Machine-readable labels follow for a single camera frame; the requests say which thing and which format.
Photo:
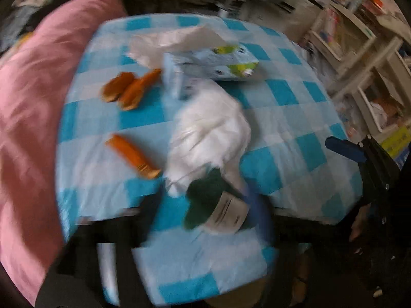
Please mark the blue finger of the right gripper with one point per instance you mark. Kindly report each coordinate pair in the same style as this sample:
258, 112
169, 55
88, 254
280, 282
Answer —
346, 149

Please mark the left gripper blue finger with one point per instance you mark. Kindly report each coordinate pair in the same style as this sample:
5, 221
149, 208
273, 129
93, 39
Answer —
260, 215

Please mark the white plastic bag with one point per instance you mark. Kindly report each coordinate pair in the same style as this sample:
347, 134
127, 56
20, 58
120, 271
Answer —
211, 131

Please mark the blue tissue pack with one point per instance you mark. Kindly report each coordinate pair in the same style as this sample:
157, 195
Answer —
181, 71

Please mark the orange peel long piece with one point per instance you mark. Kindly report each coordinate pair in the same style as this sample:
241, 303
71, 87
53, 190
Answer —
133, 156

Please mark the orange peel curved piece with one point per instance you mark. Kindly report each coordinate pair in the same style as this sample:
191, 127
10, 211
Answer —
133, 94

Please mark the orange peel round piece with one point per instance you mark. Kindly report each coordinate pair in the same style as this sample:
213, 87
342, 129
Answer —
112, 90

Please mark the white paper sheet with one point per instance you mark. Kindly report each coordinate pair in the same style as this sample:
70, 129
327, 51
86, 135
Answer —
148, 49

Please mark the white book shelf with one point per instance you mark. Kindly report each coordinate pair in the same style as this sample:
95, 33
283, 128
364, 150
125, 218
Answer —
360, 41

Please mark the blue checkered tablecloth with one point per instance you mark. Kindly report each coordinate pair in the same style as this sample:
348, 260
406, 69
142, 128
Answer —
269, 129

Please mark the pink duvet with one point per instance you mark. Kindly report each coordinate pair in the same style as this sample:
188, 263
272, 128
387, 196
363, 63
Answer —
34, 85

